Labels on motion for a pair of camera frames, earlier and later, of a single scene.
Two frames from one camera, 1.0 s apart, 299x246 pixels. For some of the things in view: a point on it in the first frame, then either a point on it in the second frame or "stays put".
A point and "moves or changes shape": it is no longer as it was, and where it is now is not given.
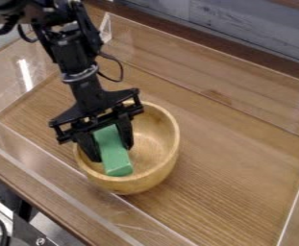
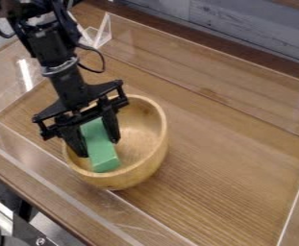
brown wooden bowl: (154, 154) moves or changes shape
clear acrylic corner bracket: (106, 29) stays put
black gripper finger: (123, 122) -> (111, 120)
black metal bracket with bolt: (24, 230) stays put
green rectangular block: (114, 151) moves or changes shape
